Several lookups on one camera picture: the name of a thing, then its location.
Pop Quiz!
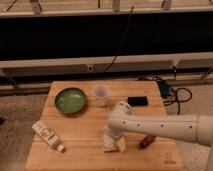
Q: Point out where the white carton bottle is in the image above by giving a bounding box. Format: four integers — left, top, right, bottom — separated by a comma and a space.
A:
32, 121, 65, 152

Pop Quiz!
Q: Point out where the green bowl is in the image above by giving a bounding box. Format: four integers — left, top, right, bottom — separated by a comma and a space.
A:
54, 87, 87, 115

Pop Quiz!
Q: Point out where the white sponge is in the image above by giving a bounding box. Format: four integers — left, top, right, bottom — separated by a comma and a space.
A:
102, 127, 118, 153

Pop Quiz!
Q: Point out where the black rectangular block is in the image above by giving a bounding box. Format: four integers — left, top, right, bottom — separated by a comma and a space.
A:
127, 96, 148, 106

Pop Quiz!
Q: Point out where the black hanging cable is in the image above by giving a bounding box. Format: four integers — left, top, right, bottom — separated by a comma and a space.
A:
102, 5, 135, 74

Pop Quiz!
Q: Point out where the black coiled floor cable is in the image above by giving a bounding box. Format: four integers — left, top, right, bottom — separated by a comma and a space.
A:
163, 86, 193, 111

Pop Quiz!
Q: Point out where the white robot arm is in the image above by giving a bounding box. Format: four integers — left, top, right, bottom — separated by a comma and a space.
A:
106, 101, 213, 171

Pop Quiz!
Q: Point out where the clear plastic cup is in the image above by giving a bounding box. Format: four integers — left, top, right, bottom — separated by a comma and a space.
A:
93, 85, 109, 107

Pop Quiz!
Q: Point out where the brown red bottle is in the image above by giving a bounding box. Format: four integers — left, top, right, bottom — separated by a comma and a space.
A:
140, 135, 155, 149

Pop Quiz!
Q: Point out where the blue power adapter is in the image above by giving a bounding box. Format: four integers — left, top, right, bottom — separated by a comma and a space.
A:
158, 81, 170, 98

